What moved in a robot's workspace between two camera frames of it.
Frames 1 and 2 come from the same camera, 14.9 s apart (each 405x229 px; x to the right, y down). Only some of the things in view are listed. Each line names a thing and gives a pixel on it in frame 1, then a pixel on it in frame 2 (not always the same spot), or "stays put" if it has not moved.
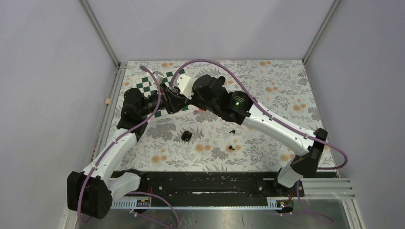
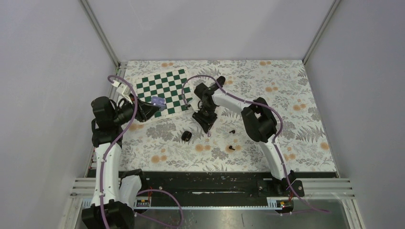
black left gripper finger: [171, 98] → [147, 109]
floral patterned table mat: [195, 141] stays put
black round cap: [186, 136] stays put
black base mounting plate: [213, 188] stays put
